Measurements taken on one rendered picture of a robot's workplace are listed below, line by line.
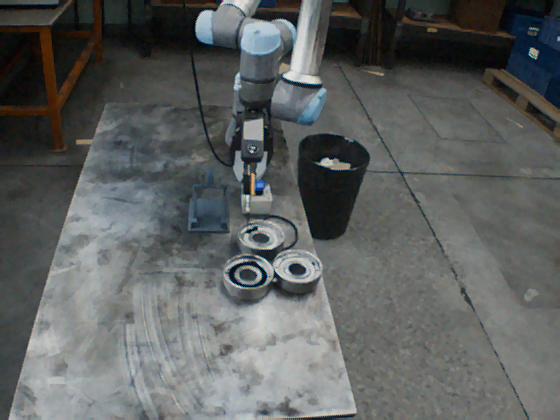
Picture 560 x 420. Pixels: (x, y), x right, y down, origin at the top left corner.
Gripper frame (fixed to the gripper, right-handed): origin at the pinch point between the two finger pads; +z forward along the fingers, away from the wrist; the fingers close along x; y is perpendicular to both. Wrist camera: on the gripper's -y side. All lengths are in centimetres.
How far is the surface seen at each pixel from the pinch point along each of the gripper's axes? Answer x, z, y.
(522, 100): -257, 83, 266
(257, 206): -3.2, 10.6, 4.1
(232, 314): 4.1, 13.3, -29.0
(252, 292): 0.0, 10.2, -25.7
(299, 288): -10.0, 10.9, -23.9
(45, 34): 98, 22, 167
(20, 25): 111, 17, 166
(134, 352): 22.8, 13.3, -38.7
